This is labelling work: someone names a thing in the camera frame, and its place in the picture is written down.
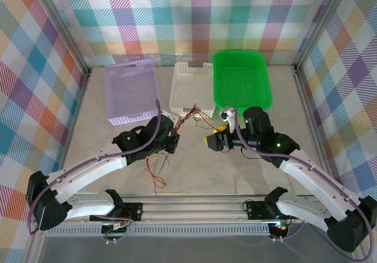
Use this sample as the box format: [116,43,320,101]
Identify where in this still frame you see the aluminium side rail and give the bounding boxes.
[25,68,92,263]
[293,65,335,187]

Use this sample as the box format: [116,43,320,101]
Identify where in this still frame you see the grey slotted cable duct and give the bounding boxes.
[45,226,272,238]

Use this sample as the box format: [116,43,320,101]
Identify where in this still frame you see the black wire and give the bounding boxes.
[157,152,172,174]

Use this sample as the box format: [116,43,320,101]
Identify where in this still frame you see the green plastic basket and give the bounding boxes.
[212,50,273,111]

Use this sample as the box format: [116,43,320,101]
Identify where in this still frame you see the purple perforated plastic basket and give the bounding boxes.
[104,58,162,127]

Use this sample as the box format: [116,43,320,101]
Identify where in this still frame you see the white perforated plastic basket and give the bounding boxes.
[168,61,216,119]

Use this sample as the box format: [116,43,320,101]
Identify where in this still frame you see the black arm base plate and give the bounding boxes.
[246,200,267,220]
[123,202,144,221]

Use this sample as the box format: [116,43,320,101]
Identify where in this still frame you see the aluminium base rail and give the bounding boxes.
[70,194,325,227]

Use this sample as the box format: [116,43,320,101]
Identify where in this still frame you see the aluminium frame post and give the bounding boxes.
[34,0,91,77]
[294,0,353,72]

